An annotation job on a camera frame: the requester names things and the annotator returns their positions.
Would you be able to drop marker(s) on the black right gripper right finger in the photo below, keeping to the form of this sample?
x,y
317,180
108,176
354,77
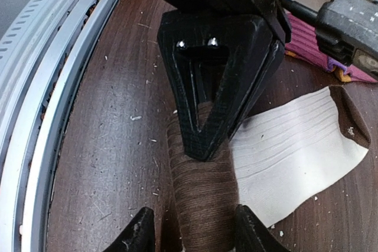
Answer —
x,y
251,234

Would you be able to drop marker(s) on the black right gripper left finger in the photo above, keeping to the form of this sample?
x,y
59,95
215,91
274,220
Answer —
x,y
138,235

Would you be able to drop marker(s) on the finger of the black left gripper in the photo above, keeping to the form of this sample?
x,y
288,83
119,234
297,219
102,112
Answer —
x,y
211,63
271,63

